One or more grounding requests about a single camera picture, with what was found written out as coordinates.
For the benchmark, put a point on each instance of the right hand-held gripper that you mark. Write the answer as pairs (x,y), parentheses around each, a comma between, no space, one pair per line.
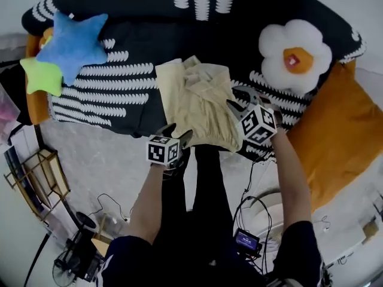
(258,124)

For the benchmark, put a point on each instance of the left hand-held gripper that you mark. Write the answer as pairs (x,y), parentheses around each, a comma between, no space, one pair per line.
(163,149)

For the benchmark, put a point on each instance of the beige shorts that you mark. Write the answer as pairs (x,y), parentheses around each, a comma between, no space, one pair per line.
(200,112)

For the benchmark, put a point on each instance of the person's left forearm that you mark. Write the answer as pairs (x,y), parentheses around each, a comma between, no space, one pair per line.
(149,202)

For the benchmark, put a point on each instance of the person's right forearm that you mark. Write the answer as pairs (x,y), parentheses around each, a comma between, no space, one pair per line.
(291,181)

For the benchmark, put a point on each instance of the white flower plush pillow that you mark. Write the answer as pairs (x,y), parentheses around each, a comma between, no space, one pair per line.
(294,57)

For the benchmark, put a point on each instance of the person's black trousers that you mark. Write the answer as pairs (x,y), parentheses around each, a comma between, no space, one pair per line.
(209,196)

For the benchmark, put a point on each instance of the black white patterned blanket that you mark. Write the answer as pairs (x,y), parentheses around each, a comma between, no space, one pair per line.
(134,34)

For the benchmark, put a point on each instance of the white round stool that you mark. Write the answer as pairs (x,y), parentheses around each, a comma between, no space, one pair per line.
(269,211)

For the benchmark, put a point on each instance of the black stand with round base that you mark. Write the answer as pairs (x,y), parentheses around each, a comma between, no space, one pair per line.
(85,220)

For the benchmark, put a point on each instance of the small device with screen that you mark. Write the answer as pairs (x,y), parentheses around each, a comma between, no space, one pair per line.
(246,241)

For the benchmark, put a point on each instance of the person's dark navy shirt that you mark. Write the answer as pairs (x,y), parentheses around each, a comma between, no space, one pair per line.
(125,259)

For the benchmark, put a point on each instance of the blue star plush pillow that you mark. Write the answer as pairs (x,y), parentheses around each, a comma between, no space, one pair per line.
(73,42)

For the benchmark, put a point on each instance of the green star plush pillow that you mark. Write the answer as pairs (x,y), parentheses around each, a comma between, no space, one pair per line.
(42,78)

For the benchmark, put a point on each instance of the small orange plush toy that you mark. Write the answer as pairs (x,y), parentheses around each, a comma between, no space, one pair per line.
(47,38)

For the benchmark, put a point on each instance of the black garment pile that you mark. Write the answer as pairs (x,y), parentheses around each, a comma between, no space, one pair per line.
(13,88)

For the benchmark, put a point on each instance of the black floor fan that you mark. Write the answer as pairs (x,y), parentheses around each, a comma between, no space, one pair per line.
(64,269)

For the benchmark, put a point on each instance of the cardboard box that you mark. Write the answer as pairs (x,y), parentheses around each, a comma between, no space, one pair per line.
(370,230)

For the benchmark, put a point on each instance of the wooden frame rack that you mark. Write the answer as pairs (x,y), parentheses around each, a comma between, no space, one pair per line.
(39,178)

